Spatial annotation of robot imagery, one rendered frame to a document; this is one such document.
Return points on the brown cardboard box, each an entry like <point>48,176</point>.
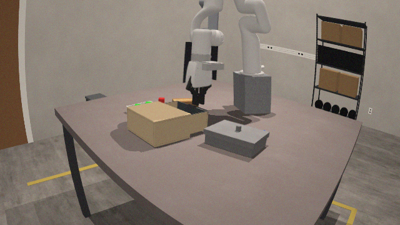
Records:
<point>184,100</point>

